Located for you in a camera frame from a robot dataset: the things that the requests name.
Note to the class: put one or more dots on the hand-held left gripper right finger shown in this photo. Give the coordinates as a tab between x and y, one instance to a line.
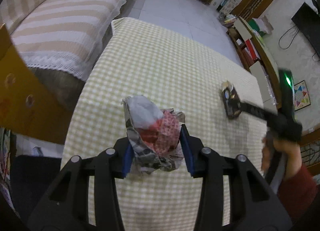
187	151

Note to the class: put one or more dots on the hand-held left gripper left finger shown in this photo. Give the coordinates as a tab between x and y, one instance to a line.
127	158

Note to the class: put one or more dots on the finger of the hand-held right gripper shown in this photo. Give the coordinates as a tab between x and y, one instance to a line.
255	112

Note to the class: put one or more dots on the brown snack packet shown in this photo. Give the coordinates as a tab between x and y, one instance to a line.
231	102

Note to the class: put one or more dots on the newspaper wad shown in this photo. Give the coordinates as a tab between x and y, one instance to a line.
150	131

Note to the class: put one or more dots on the person's right hand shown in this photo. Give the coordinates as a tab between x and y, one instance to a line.
291	153

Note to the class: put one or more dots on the star checkers board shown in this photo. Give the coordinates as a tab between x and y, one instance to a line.
301	94

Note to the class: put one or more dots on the cream television cabinet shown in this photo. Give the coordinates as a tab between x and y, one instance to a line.
265	53

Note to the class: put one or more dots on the red flat box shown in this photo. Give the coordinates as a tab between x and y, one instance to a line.
250	48

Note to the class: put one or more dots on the open cardboard box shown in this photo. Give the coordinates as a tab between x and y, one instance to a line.
260	25

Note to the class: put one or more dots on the checked tablecloth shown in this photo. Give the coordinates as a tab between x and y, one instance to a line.
162	66

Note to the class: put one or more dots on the dark blue cloth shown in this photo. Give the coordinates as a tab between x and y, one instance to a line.
32	171

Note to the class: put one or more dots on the orange cardboard box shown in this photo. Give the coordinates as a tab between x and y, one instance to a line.
22	101

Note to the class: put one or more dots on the colourful printed sheet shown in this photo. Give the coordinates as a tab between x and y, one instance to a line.
5	161

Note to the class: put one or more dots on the striped beige sofa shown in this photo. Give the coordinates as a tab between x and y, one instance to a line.
62	21

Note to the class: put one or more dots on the black wall television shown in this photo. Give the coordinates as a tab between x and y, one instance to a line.
308	28

